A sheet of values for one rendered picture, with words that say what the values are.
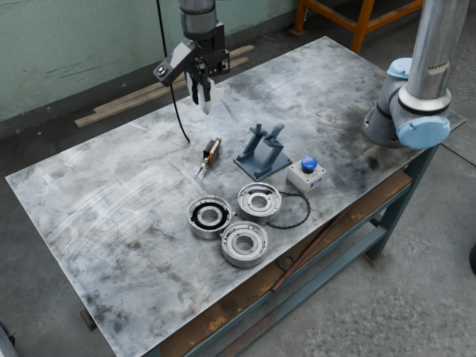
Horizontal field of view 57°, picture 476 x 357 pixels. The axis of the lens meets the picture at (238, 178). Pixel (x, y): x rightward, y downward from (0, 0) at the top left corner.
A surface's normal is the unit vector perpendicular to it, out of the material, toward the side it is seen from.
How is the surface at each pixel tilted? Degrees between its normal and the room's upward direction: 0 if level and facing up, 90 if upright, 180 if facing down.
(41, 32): 90
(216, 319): 0
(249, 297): 0
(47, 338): 0
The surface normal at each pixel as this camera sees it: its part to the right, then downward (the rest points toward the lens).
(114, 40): 0.63, 0.60
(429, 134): -0.02, 0.82
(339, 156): 0.05, -0.67
